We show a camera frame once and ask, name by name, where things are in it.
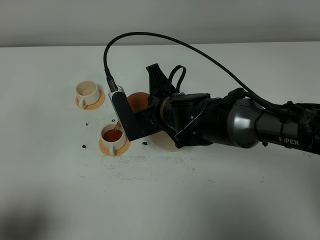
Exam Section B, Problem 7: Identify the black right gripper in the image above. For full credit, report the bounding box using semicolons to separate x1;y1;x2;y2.
140;63;178;138

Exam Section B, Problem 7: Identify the brown clay teapot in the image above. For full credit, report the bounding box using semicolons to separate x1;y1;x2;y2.
117;92;149;130

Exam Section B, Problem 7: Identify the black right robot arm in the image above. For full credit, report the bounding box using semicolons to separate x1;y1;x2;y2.
145;64;320;154

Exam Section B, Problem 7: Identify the beige round teapot coaster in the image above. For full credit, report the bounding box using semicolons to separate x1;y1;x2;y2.
150;131;184;152

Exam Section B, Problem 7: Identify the far orange saucer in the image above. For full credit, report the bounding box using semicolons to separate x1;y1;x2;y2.
75;89;105;111

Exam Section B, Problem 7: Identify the orange saucer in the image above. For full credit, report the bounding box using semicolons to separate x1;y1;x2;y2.
98;133;131;157
75;89;105;111

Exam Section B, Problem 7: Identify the near white teacup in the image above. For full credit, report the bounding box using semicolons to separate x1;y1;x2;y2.
99;124;127;157

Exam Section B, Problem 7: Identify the white teacup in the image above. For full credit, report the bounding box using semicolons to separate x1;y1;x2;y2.
99;124;127;157
76;81;100;109

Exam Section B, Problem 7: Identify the far white teacup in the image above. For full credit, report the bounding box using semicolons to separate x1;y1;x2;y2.
76;81;100;109

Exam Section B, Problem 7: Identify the near orange saucer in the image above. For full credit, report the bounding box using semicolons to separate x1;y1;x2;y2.
98;133;131;157

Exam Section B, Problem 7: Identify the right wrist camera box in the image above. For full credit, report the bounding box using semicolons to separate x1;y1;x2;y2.
108;85;141;141

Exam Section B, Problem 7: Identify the black right camera cable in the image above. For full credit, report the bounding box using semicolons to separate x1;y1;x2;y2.
103;31;283;111

